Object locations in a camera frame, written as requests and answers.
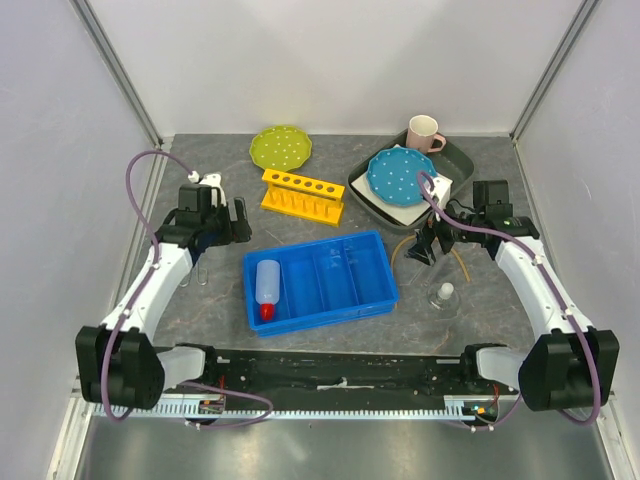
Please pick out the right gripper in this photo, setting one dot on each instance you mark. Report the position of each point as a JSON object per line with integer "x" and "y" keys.
{"x": 422, "y": 250}

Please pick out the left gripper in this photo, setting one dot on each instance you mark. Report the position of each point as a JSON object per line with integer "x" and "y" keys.
{"x": 238, "y": 230}

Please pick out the glass flask white stopper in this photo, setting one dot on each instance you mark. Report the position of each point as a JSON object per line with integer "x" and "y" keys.
{"x": 444, "y": 297}

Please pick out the wash bottle red cap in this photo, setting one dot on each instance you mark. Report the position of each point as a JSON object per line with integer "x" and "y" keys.
{"x": 267, "y": 293}

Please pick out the metal crucible tongs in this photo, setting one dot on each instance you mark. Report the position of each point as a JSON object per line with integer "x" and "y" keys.
{"x": 198, "y": 273}

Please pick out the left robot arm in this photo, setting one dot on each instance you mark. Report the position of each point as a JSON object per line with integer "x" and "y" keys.
{"x": 118, "y": 364}

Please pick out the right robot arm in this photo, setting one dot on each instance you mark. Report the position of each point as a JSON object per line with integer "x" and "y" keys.
{"x": 571, "y": 364}

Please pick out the yellow rubber tube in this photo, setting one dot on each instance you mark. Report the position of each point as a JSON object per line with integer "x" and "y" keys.
{"x": 453, "y": 252}

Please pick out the white square plate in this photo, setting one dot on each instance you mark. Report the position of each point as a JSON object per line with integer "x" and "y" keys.
{"x": 390, "y": 183}

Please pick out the blue dotted plate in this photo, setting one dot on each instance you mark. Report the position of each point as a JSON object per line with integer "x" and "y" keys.
{"x": 392, "y": 175}

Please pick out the yellow test tube rack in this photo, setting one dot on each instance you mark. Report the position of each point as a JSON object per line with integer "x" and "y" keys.
{"x": 303, "y": 197}

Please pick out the green dotted plate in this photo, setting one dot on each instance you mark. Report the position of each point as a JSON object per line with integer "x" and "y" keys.
{"x": 282, "y": 147}

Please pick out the dark green tray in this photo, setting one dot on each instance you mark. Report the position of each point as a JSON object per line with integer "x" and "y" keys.
{"x": 451, "y": 162}

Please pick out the blue plastic organizer tray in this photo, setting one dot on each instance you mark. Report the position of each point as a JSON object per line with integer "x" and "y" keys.
{"x": 323, "y": 282}

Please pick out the pink mug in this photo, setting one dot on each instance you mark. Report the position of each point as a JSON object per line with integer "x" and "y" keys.
{"x": 423, "y": 135}

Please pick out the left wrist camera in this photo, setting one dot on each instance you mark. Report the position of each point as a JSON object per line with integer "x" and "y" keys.
{"x": 213, "y": 180}

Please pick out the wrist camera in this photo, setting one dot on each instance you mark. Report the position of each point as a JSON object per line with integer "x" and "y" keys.
{"x": 439, "y": 188}
{"x": 213, "y": 180}

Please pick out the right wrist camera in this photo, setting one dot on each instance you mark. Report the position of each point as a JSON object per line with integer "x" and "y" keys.
{"x": 439, "y": 188}

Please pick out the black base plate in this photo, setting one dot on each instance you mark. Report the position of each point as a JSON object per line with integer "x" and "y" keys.
{"x": 266, "y": 372}

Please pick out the cable duct rail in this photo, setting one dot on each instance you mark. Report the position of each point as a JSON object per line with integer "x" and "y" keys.
{"x": 197, "y": 408}

